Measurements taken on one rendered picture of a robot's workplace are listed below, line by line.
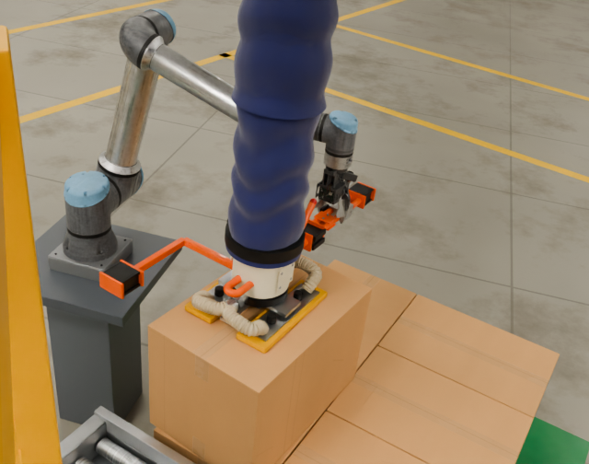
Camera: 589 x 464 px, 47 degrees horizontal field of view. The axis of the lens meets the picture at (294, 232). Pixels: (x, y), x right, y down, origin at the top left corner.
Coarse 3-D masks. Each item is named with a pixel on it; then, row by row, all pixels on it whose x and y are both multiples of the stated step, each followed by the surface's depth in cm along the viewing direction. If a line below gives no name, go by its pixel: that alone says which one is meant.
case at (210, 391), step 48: (288, 288) 214; (336, 288) 217; (192, 336) 191; (288, 336) 195; (336, 336) 208; (192, 384) 192; (240, 384) 179; (288, 384) 190; (336, 384) 226; (192, 432) 202; (240, 432) 187; (288, 432) 205
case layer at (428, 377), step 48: (384, 288) 287; (384, 336) 263; (432, 336) 264; (480, 336) 267; (384, 384) 239; (432, 384) 242; (480, 384) 244; (528, 384) 247; (336, 432) 219; (384, 432) 221; (432, 432) 223; (480, 432) 225
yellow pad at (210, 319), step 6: (210, 288) 206; (216, 288) 202; (222, 288) 202; (216, 294) 202; (222, 294) 202; (216, 300) 201; (222, 300) 201; (186, 306) 198; (192, 306) 199; (192, 312) 198; (198, 312) 197; (204, 312) 197; (204, 318) 196; (210, 318) 195; (216, 318) 197
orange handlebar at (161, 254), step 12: (324, 216) 225; (180, 240) 205; (192, 240) 205; (156, 252) 198; (168, 252) 200; (204, 252) 202; (216, 252) 202; (144, 264) 193; (228, 264) 198; (228, 288) 188; (240, 288) 188
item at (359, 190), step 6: (354, 186) 243; (360, 186) 243; (366, 186) 244; (354, 192) 239; (360, 192) 239; (366, 192) 240; (372, 192) 244; (354, 198) 240; (360, 198) 239; (366, 198) 242; (372, 198) 245; (360, 204) 240
